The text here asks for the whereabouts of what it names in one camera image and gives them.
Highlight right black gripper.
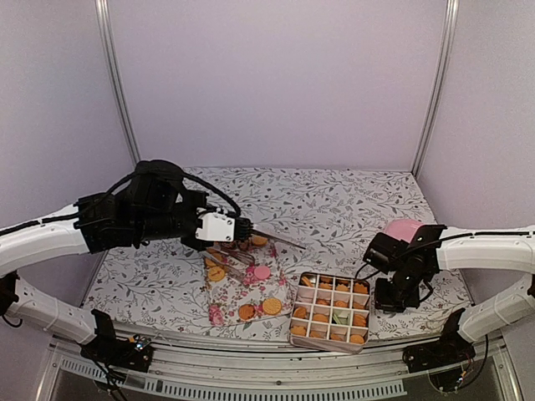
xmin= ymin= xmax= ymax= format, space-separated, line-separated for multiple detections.
xmin=374 ymin=266 xmax=420 ymax=313

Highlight floral cookie tray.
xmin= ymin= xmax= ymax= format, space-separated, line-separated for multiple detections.
xmin=204 ymin=240 xmax=293 ymax=327

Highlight metal divided cookie tin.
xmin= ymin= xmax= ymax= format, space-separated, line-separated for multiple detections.
xmin=288 ymin=272 xmax=371 ymax=354

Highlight metal tin lid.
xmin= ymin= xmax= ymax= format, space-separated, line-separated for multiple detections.
xmin=252 ymin=226 xmax=306 ymax=250

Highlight metal serving tongs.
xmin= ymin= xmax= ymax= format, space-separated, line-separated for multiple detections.
xmin=201 ymin=246 xmax=256 ymax=282

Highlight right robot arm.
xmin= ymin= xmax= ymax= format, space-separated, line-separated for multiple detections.
xmin=363 ymin=225 xmax=534 ymax=373

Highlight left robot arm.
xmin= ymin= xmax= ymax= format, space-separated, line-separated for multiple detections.
xmin=1 ymin=160 xmax=253 ymax=366

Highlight round tan cookie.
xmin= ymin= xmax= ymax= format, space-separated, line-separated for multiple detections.
xmin=250 ymin=236 xmax=268 ymax=246

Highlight red mark round cookie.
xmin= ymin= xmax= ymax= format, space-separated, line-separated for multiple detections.
xmin=207 ymin=266 xmax=226 ymax=282

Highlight pink plate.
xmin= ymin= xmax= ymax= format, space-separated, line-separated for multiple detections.
xmin=383 ymin=219 xmax=424 ymax=243

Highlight floral tablecloth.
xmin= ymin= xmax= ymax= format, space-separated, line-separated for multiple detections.
xmin=81 ymin=166 xmax=472 ymax=343

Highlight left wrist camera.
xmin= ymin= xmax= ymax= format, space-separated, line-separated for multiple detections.
xmin=196 ymin=212 xmax=236 ymax=242

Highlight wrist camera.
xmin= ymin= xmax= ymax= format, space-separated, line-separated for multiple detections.
xmin=196 ymin=212 xmax=236 ymax=242
xmin=363 ymin=232 xmax=408 ymax=273

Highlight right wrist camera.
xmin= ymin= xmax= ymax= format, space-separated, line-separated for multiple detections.
xmin=363 ymin=232 xmax=408 ymax=273

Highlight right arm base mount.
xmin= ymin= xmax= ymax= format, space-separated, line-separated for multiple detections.
xmin=402 ymin=335 xmax=476 ymax=393

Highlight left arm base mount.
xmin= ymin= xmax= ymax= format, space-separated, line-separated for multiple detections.
xmin=80 ymin=334 xmax=154 ymax=373

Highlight left aluminium frame post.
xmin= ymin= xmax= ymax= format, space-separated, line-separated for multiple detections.
xmin=94 ymin=0 xmax=141 ymax=165

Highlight aluminium frame post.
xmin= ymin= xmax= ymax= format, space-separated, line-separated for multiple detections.
xmin=410 ymin=0 xmax=460 ymax=180
xmin=94 ymin=0 xmax=141 ymax=165

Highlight right aluminium frame post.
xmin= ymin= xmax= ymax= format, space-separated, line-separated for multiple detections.
xmin=410 ymin=0 xmax=460 ymax=180

